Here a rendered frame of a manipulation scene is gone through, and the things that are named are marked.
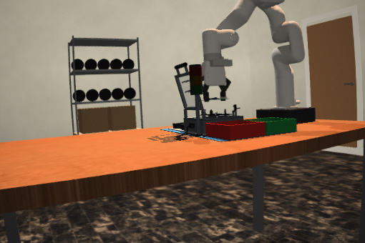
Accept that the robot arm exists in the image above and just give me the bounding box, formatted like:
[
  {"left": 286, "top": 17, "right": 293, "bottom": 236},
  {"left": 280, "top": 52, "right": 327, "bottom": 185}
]
[{"left": 203, "top": 0, "right": 305, "bottom": 109}]

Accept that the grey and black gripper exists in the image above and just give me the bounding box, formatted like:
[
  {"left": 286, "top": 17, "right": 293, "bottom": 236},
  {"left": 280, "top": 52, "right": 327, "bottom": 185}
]
[{"left": 202, "top": 60, "right": 231, "bottom": 102}]

